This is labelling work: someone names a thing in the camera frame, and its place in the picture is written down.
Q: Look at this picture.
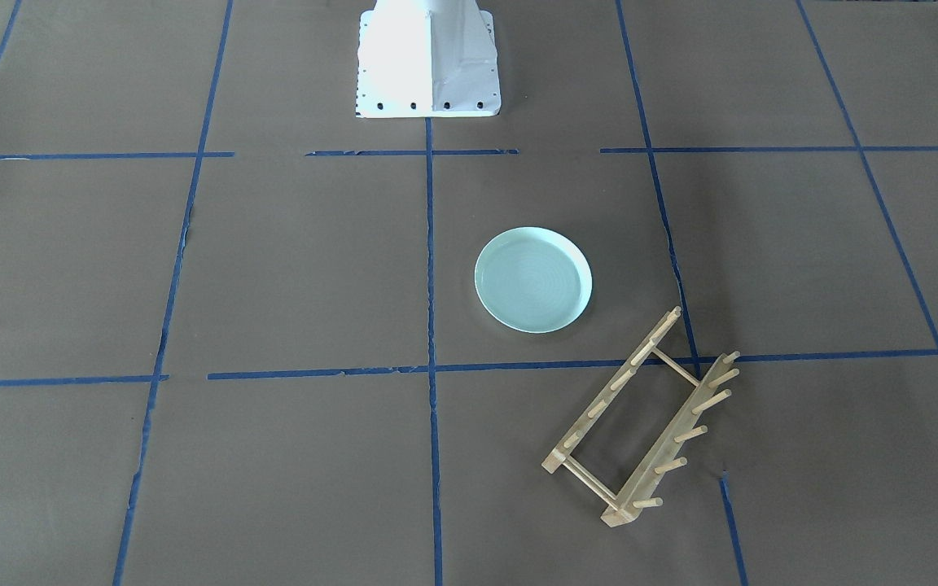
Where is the light green round plate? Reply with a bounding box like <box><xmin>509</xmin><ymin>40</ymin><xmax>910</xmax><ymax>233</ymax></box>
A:
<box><xmin>473</xmin><ymin>226</ymin><xmax>594</xmax><ymax>335</ymax></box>

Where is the wooden plate rack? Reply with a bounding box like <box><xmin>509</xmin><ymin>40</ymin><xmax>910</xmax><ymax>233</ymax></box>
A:
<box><xmin>542</xmin><ymin>305</ymin><xmax>740</xmax><ymax>527</ymax></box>

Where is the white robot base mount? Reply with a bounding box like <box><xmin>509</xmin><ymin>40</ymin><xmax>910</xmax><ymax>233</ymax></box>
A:
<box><xmin>355</xmin><ymin>1</ymin><xmax>502</xmax><ymax>119</ymax></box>

